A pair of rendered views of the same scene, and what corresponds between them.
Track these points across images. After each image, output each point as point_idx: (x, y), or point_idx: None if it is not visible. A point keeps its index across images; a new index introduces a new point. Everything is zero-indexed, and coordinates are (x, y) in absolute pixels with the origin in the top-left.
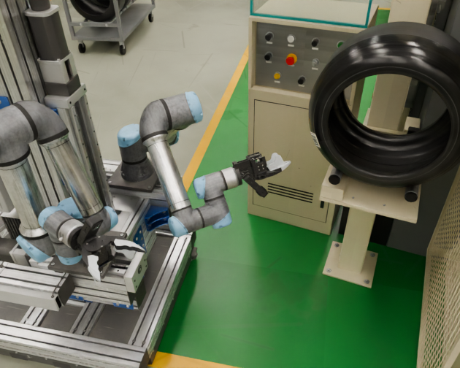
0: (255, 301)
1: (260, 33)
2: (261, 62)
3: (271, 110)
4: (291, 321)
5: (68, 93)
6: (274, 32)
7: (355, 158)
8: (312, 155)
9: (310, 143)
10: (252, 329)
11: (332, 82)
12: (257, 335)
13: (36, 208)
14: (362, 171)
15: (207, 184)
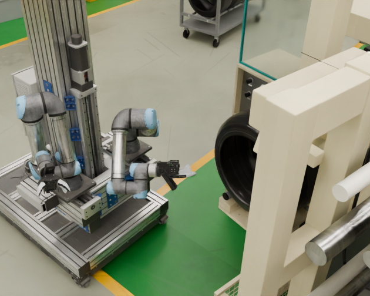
0: (184, 269)
1: (245, 77)
2: (244, 97)
3: None
4: (199, 293)
5: (81, 90)
6: (253, 78)
7: (251, 187)
8: None
9: None
10: (170, 286)
11: (222, 131)
12: (170, 291)
13: (39, 149)
14: (236, 196)
15: (136, 168)
